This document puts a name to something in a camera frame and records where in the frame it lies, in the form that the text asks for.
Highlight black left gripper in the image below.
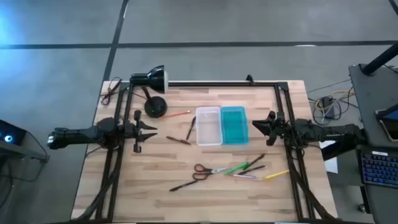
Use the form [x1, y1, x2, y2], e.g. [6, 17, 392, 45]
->
[123, 110, 159, 154]

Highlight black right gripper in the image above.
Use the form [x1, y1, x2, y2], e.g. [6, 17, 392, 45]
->
[251, 110, 295, 147]

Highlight brown pen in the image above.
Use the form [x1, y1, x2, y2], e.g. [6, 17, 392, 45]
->
[165, 135, 192, 146]

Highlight black pen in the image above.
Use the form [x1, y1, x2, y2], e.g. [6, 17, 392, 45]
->
[242, 153, 266, 171]
[185, 116, 197, 141]
[237, 165, 267, 175]
[169, 179, 199, 192]

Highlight orange pencil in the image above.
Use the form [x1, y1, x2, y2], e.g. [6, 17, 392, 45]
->
[161, 110, 192, 119]

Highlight green highlighter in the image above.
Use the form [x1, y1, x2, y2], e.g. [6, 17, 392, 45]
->
[224, 161, 250, 175]

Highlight yellow highlighter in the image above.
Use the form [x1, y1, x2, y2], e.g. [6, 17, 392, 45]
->
[264, 169, 290, 180]

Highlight purple pen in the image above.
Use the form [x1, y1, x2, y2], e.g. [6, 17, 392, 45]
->
[231, 173, 258, 180]

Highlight red-handled scissors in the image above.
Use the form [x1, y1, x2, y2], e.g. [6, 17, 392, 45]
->
[192, 163, 231, 182]

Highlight teal plastic box lid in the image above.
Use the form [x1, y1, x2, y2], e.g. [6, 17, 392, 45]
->
[220, 106, 250, 146]

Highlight clear plastic box tray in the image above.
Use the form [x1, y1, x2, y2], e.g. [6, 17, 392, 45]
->
[195, 106, 223, 147]

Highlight black box with blue light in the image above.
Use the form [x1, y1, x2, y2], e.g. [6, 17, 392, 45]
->
[0, 119, 27, 146]

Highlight black desk lamp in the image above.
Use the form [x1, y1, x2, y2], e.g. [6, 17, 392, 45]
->
[129, 65, 170, 119]

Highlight black power adapter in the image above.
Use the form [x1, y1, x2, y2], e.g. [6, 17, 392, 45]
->
[321, 96, 336, 119]

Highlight white paper sheet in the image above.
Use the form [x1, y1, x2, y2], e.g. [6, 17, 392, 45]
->
[318, 139, 339, 174]

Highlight grey side desk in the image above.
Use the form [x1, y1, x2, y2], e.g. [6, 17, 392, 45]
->
[348, 63, 398, 224]

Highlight backlit laptop keyboard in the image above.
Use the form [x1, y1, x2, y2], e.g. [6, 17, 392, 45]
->
[359, 150, 398, 190]

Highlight tablet screen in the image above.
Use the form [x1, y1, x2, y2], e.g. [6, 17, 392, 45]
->
[375, 104, 398, 142]

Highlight black pole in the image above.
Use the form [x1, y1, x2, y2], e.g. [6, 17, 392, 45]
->
[361, 41, 398, 76]

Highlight brown coiled cable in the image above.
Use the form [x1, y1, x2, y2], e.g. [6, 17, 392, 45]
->
[99, 77, 123, 106]

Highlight black metal table frame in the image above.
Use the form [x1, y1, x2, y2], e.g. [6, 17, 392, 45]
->
[94, 80, 315, 223]

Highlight black cable bundle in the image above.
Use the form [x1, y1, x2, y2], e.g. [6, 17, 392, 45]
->
[73, 149, 123, 222]
[289, 161, 338, 222]

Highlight tangled floor cables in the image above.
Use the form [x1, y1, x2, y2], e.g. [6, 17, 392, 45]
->
[309, 88, 356, 126]

